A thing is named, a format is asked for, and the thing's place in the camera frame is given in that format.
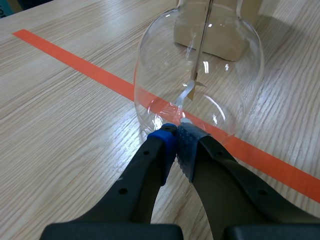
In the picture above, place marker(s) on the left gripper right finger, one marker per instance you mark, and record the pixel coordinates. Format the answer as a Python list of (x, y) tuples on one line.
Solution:
[(225, 185)]

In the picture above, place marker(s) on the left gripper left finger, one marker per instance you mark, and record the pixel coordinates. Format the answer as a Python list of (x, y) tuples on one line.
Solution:
[(140, 185)]

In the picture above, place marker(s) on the clear glass flask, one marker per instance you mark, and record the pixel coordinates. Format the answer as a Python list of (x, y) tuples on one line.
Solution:
[(200, 75)]

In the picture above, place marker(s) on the brown box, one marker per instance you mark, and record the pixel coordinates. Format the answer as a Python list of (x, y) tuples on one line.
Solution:
[(220, 37)]

